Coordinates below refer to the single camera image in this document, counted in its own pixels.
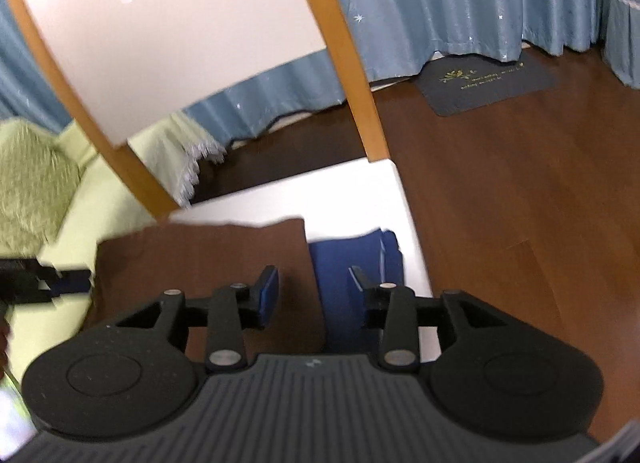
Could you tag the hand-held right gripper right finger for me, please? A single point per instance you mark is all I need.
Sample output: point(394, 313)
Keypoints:
point(372, 300)

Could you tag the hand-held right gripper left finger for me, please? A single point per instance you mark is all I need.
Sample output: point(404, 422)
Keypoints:
point(269, 293)

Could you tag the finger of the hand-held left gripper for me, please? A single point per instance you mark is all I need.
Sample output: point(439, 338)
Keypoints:
point(72, 284)

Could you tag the blue cloth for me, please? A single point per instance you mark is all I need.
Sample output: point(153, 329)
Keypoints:
point(360, 253)

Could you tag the sofa with light green cover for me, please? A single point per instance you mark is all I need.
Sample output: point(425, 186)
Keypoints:
point(70, 303)

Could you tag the green quilted cushion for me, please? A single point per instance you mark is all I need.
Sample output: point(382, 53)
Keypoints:
point(32, 183)

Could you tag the dark floor mat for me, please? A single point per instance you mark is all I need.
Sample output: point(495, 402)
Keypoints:
point(485, 85)

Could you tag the blue curtain with white trim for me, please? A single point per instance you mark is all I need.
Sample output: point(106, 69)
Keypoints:
point(622, 18)

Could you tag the white chair with wooden frame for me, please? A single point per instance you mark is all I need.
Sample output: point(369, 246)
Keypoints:
point(175, 43)

